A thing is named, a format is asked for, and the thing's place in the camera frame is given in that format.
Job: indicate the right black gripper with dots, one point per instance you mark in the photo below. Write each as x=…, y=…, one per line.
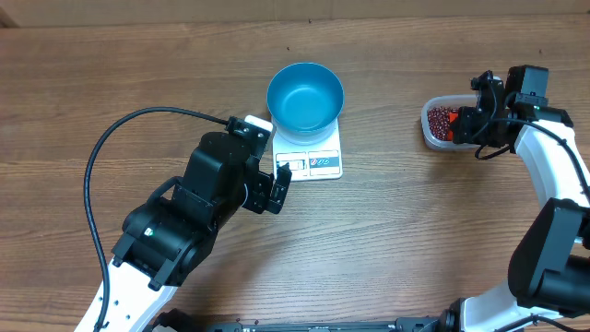
x=482, y=120

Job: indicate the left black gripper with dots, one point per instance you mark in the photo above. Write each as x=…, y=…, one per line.
x=261, y=186

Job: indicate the orange measuring scoop blue handle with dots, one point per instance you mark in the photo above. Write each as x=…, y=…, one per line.
x=451, y=118

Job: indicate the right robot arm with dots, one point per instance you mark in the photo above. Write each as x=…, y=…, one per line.
x=546, y=282

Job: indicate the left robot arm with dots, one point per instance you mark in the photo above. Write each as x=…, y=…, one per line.
x=174, y=231

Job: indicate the white kitchen scale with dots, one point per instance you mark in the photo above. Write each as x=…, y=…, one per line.
x=310, y=156

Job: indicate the blue bowl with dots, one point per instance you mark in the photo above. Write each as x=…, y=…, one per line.
x=305, y=98

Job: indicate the red beans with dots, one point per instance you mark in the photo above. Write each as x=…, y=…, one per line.
x=439, y=120

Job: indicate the clear plastic container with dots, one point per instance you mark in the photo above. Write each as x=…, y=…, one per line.
x=452, y=101

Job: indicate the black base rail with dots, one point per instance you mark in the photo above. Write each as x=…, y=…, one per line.
x=178, y=321

